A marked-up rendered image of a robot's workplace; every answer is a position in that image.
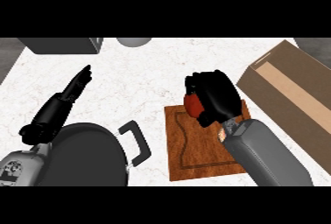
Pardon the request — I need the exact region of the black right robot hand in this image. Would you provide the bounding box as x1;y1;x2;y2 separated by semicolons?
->
184;69;244;129

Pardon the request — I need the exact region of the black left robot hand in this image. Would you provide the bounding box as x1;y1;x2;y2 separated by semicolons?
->
18;64;94;146

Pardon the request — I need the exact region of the red bell pepper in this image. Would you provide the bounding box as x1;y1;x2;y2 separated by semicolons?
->
184;92;206;118

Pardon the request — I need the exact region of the brown wooden cutting board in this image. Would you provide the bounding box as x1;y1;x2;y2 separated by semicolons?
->
165;99;253;182

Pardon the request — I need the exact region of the brown cardboard box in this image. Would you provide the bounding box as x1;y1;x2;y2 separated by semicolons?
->
236;39;331;177

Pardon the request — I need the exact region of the dark grey box appliance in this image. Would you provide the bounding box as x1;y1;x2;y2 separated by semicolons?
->
17;38;106;55

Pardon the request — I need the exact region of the dark grey pot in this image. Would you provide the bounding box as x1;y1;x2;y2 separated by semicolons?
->
36;120;153;187

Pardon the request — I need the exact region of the grey round object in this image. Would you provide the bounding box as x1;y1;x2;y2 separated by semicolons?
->
116;38;153;48

